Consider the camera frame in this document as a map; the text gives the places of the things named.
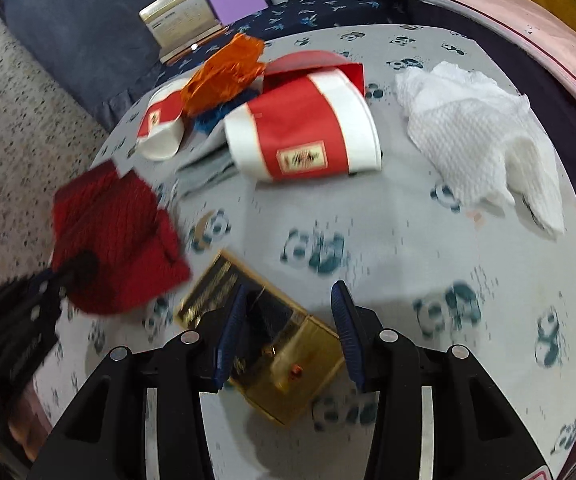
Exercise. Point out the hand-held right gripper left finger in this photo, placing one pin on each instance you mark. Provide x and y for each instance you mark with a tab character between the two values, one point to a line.
230	332

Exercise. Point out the small red white paper cup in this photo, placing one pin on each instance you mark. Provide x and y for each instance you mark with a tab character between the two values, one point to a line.
160	137

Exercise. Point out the white paper towel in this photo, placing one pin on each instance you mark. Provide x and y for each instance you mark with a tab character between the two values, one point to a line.
468	135

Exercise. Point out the large red white paper cup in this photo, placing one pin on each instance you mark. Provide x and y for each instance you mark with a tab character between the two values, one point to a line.
298	120

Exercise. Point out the pink bed board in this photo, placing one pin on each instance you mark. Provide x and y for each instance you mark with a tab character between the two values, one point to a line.
518	10

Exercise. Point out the dark purple bed sheet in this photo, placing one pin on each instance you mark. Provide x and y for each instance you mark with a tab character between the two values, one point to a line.
558	75

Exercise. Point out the blue grey pillow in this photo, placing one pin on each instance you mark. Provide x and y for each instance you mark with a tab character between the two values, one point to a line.
77	25

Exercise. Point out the orange foil wrapper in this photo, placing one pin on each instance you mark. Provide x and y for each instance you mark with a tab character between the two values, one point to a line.
217	75

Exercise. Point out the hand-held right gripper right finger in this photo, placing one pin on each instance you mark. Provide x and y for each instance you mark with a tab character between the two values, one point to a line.
345	332

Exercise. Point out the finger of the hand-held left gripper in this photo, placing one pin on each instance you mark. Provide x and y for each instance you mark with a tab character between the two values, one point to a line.
80	267

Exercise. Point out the gold cardboard box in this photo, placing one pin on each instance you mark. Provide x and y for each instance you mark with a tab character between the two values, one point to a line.
293	375

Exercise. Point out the open book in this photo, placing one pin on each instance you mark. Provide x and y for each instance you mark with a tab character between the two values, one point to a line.
177	15

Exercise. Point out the navy palm print cloth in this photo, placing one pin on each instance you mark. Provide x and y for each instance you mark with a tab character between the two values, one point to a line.
318	10

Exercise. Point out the red knitted cloth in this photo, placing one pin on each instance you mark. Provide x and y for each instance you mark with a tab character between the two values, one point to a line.
112	230

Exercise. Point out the blue ribbon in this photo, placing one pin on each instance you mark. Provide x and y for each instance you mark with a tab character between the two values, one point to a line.
207	121

